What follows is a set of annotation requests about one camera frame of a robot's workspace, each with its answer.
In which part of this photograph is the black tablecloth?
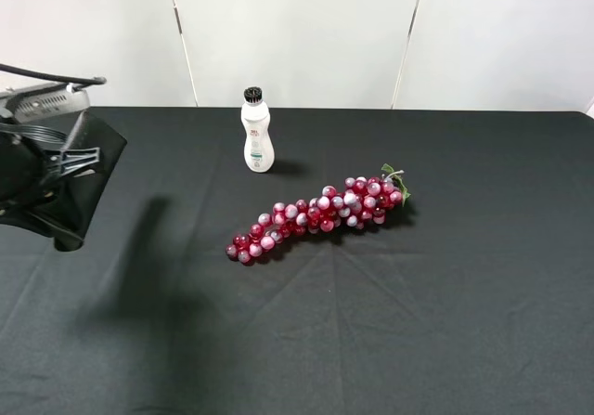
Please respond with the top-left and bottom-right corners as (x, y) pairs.
(1, 108), (593, 414)

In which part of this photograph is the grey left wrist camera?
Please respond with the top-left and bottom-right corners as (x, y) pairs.
(1, 83), (90, 123)

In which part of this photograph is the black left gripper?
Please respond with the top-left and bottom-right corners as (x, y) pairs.
(1, 111), (127, 251)

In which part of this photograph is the black camera cable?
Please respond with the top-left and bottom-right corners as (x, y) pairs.
(0, 63), (108, 92)

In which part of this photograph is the red artificial grape bunch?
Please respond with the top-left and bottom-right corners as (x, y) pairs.
(226, 163), (410, 265)

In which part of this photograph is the white bottle with black cap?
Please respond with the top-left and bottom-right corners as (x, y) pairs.
(240, 86), (275, 173)

